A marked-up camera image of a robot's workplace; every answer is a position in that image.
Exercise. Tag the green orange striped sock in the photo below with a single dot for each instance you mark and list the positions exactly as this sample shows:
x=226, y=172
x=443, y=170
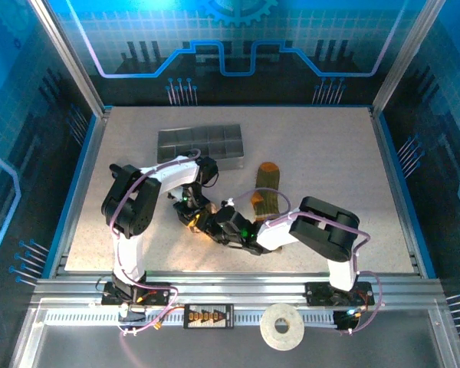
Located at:
x=267, y=184

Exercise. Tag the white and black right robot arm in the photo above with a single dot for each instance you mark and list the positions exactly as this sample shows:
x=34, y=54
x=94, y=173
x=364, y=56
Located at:
x=322, y=230

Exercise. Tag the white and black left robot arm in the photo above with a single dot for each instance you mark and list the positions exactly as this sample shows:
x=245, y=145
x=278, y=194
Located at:
x=134, y=253

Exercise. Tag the white tape roll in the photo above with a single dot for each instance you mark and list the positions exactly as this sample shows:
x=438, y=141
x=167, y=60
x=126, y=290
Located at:
x=268, y=329

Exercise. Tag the grey divided organizer box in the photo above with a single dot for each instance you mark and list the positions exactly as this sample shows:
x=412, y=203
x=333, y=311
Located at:
x=199, y=140

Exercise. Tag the black power distribution board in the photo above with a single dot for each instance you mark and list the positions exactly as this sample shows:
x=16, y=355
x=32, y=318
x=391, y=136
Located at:
x=199, y=316

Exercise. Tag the black white connector block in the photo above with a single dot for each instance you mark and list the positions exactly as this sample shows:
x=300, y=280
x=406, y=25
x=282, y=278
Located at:
x=132, y=316

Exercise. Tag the black controller board with LED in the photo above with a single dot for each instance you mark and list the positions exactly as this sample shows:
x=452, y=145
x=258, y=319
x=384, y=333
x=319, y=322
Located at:
x=345, y=322

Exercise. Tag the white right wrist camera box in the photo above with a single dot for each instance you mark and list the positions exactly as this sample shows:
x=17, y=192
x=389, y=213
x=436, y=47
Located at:
x=228, y=202

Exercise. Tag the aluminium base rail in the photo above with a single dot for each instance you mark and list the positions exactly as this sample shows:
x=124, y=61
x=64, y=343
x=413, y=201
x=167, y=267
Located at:
x=234, y=285

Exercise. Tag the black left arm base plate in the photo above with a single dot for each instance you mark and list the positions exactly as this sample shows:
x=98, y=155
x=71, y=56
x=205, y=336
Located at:
x=163, y=297

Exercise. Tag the aluminium table side rail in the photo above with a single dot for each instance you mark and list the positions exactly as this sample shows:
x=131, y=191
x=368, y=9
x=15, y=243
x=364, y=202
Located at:
x=394, y=191
x=85, y=184

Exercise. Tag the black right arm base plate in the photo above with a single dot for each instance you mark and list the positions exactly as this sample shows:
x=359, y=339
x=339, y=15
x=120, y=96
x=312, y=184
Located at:
x=318, y=295

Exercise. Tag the aluminium frame post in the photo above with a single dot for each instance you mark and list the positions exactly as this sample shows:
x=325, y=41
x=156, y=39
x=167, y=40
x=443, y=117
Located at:
x=406, y=57
x=71, y=57

